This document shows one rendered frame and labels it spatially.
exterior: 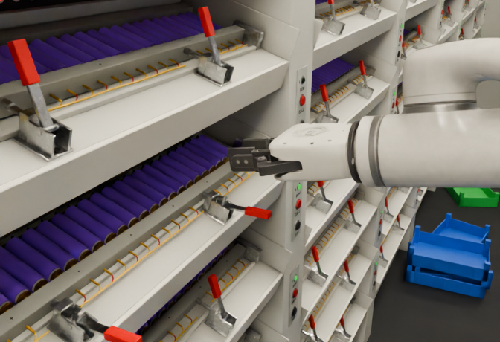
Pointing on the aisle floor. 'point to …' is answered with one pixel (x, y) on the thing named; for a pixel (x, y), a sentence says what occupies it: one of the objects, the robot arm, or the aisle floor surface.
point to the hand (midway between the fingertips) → (250, 155)
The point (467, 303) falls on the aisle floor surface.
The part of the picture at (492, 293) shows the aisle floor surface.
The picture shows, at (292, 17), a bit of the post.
